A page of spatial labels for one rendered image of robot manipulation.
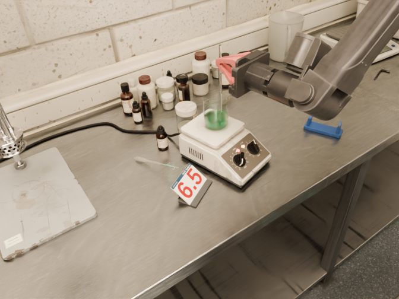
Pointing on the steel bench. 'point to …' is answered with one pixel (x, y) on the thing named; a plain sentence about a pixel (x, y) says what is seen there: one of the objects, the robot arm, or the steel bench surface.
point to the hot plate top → (221, 137)
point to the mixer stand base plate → (39, 203)
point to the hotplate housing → (196, 153)
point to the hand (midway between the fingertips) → (219, 62)
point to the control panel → (253, 161)
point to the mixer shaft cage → (10, 137)
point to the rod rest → (323, 128)
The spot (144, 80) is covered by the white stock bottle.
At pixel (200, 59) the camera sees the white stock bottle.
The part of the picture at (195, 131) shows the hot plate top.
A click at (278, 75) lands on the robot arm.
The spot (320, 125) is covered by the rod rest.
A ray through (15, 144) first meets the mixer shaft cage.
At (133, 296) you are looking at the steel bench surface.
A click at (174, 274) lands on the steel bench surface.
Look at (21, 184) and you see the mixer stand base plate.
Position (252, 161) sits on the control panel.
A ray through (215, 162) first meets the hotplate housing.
